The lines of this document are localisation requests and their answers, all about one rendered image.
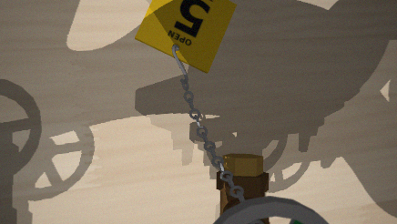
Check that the grey pipe manifold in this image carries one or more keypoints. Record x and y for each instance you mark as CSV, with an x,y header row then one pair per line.
x,y
248,173

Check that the yellow square tag on metal chain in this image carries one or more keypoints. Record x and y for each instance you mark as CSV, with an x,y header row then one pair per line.
x,y
195,28

